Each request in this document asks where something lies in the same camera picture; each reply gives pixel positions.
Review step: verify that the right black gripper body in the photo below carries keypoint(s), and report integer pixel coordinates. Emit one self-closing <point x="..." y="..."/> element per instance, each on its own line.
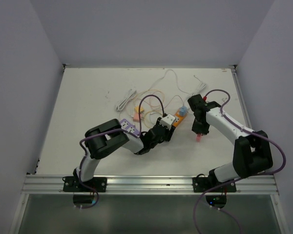
<point x="200" y="126"/>

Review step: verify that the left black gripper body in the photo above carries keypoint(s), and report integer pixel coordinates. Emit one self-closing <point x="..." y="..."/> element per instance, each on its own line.
<point x="166" y="136"/>

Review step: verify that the blue plug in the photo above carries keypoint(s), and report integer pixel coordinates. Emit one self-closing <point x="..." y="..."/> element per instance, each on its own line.
<point x="183" y="111"/>

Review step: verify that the pink charger plug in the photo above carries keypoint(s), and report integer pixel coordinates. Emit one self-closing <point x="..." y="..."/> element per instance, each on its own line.
<point x="136" y="117"/>

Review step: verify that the yellow charger plug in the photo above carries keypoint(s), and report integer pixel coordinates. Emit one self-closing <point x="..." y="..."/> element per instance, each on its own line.
<point x="139" y="109"/>

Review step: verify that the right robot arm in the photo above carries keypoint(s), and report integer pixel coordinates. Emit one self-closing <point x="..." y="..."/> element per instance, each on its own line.
<point x="251" y="154"/>

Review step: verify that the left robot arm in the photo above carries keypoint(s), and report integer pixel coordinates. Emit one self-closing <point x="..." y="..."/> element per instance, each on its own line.
<point x="104" y="139"/>

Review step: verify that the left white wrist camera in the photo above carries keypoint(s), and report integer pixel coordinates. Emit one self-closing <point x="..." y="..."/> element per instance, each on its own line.
<point x="168" y="121"/>

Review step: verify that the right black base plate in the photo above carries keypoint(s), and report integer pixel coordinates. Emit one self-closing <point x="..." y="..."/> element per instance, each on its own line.
<point x="202" y="183"/>

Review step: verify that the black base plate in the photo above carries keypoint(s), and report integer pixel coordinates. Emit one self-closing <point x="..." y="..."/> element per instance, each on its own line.
<point x="71" y="184"/>
<point x="202" y="183"/>

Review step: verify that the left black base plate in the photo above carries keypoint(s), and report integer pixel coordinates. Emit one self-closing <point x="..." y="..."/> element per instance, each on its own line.
<point x="71" y="184"/>

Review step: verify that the aluminium mounting rail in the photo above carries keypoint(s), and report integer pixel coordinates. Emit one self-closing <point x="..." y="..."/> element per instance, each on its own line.
<point x="150" y="185"/>

